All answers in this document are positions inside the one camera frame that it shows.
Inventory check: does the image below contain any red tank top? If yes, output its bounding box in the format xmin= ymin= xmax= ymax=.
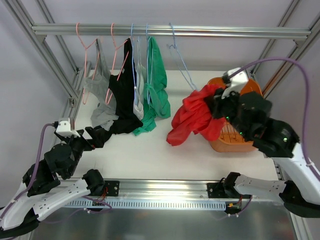
xmin=166 ymin=84 xmax=226 ymax=147

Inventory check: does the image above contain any green tank top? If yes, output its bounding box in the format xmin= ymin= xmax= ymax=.
xmin=133 ymin=36 xmax=171 ymax=136

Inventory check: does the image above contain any light blue hanger with green top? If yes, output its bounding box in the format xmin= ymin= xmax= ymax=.
xmin=145 ymin=23 xmax=152 ymax=105

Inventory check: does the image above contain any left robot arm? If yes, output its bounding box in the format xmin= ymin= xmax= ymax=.
xmin=0 ymin=127 xmax=111 ymax=240

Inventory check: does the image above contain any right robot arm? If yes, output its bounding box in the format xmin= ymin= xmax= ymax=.
xmin=204 ymin=88 xmax=320 ymax=218

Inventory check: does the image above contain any grey tank top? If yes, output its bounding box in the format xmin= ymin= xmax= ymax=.
xmin=84 ymin=39 xmax=119 ymax=131

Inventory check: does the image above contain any pink hanger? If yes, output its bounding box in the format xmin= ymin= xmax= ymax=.
xmin=105 ymin=22 xmax=128 ymax=105
xmin=75 ymin=22 xmax=97 ymax=105

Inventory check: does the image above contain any pink hanger left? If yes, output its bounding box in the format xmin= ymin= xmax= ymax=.
xmin=75 ymin=22 xmax=97 ymax=105

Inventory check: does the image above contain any white tank top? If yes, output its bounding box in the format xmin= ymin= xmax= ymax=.
xmin=133 ymin=37 xmax=147 ymax=121

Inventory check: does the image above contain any black tank top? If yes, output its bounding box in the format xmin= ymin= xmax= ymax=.
xmin=108 ymin=38 xmax=143 ymax=135

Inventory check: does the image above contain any light blue hanger with white top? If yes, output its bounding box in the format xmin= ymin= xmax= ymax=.
xmin=130 ymin=23 xmax=140 ymax=106

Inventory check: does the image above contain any orange plastic basket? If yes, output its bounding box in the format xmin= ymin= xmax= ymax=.
xmin=209 ymin=78 xmax=262 ymax=153

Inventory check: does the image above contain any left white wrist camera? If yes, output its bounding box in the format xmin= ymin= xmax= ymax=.
xmin=54 ymin=117 xmax=81 ymax=138

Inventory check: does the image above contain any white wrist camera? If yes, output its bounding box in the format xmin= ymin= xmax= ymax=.
xmin=54 ymin=117 xmax=81 ymax=138
xmin=221 ymin=67 xmax=249 ymax=99

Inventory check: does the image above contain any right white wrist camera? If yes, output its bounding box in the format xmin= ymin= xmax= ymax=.
xmin=221 ymin=67 xmax=249 ymax=99

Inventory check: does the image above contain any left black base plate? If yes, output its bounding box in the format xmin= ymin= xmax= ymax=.
xmin=102 ymin=180 xmax=120 ymax=197

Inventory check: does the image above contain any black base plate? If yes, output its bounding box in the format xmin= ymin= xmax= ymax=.
xmin=102 ymin=180 xmax=120 ymax=197
xmin=206 ymin=182 xmax=226 ymax=199

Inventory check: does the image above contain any front aluminium rail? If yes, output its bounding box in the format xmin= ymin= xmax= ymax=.
xmin=57 ymin=177 xmax=283 ymax=201

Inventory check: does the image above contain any white slotted cable duct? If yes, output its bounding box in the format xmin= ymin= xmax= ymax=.
xmin=65 ymin=198 xmax=227 ymax=211

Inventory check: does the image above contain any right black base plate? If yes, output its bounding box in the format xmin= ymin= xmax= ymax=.
xmin=206 ymin=182 xmax=226 ymax=199

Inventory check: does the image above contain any right aluminium frame post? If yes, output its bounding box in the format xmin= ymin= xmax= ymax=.
xmin=249 ymin=0 xmax=320 ymax=98

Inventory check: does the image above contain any aluminium frame post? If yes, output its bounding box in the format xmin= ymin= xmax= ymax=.
xmin=249 ymin=0 xmax=320 ymax=98
xmin=2 ymin=0 xmax=80 ymax=108

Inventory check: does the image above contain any aluminium hanging rail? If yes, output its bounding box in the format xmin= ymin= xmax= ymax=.
xmin=31 ymin=23 xmax=312 ymax=41

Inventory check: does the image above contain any left aluminium frame post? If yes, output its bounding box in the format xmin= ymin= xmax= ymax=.
xmin=2 ymin=0 xmax=80 ymax=108

